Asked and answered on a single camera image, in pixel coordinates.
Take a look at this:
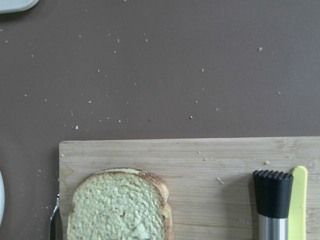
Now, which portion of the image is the bread slice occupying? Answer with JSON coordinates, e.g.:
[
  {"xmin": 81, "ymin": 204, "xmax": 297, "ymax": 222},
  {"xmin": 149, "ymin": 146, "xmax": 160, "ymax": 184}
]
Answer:
[{"xmin": 66, "ymin": 168, "xmax": 174, "ymax": 240}]

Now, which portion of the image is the cream rabbit tray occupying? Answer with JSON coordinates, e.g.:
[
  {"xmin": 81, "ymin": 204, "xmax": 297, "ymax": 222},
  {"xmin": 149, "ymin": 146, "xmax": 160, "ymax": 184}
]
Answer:
[{"xmin": 0, "ymin": 0, "xmax": 39, "ymax": 14}]

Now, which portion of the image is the wooden cutting board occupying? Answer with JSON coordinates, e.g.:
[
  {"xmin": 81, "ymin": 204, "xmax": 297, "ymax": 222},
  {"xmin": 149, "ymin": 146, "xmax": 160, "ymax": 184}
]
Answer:
[{"xmin": 59, "ymin": 136, "xmax": 320, "ymax": 240}]

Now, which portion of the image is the steel muddler black tip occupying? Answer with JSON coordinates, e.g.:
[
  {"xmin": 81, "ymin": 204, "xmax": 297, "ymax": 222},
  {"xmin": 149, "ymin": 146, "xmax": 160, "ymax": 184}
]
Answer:
[{"xmin": 252, "ymin": 169, "xmax": 294, "ymax": 240}]

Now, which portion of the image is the white round plate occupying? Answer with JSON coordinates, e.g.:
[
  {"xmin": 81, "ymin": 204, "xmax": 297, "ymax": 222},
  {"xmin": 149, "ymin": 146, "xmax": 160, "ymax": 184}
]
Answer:
[{"xmin": 0, "ymin": 172, "xmax": 5, "ymax": 224}]

